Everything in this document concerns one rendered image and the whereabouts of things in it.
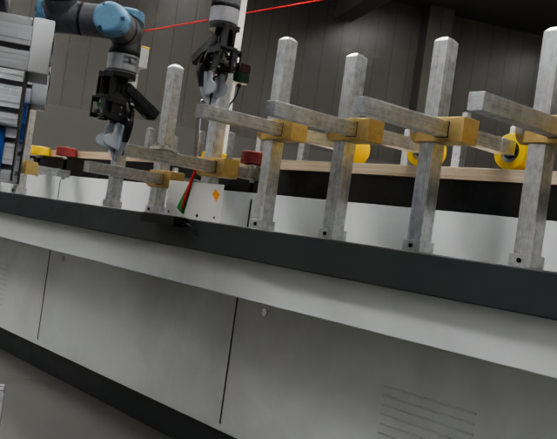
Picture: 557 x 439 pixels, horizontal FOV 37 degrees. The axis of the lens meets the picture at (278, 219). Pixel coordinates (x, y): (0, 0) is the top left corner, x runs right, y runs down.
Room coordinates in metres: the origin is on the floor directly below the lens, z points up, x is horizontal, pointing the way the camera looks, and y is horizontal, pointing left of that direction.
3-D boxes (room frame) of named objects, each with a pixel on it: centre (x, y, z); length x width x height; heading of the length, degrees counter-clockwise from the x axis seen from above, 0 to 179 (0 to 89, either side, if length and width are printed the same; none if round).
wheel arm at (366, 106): (1.62, -0.30, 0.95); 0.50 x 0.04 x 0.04; 130
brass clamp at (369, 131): (1.83, -0.14, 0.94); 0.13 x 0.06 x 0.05; 40
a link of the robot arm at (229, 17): (2.12, 0.21, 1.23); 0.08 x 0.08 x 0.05
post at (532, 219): (1.47, -0.45, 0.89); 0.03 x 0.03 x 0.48; 40
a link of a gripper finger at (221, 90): (2.13, 0.20, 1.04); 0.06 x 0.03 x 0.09; 40
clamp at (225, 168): (2.22, 0.18, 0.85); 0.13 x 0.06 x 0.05; 40
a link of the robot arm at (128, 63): (1.98, 0.42, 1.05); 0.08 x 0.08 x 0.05
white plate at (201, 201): (2.24, 0.24, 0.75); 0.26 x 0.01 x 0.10; 40
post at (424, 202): (1.66, -0.29, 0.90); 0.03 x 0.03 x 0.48; 40
